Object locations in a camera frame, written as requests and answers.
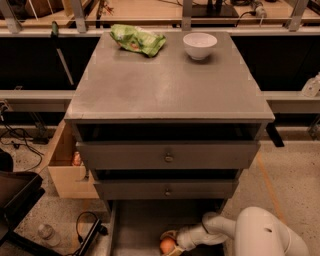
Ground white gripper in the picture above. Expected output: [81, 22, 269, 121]
[160, 226, 198, 256]

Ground orange fruit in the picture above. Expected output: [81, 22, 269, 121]
[160, 237, 175, 254]

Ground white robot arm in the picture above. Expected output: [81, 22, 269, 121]
[160, 207, 310, 256]

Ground grey bottom drawer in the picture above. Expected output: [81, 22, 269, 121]
[107, 199, 224, 256]

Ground grey drawer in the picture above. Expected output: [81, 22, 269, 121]
[107, 199, 224, 256]
[94, 179, 238, 200]
[76, 141, 260, 170]

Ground grey middle drawer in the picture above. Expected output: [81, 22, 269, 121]
[94, 179, 238, 200]

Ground grey top drawer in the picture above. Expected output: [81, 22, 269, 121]
[76, 141, 260, 170]

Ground grey drawer cabinet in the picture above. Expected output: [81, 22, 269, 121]
[64, 30, 276, 214]

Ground wooden open box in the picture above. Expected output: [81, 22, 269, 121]
[47, 121, 98, 199]

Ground clear plastic bottle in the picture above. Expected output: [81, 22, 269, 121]
[37, 224, 61, 247]

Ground red can in box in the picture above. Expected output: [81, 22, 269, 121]
[72, 151, 82, 166]

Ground black chair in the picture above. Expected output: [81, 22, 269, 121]
[0, 150, 62, 256]

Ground white ceramic bowl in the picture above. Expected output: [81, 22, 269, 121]
[183, 32, 217, 60]

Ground green chip bag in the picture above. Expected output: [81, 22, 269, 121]
[110, 24, 166, 58]

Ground black floor cables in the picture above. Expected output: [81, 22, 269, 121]
[0, 109, 45, 172]

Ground green handled tool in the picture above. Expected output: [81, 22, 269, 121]
[51, 21, 74, 86]

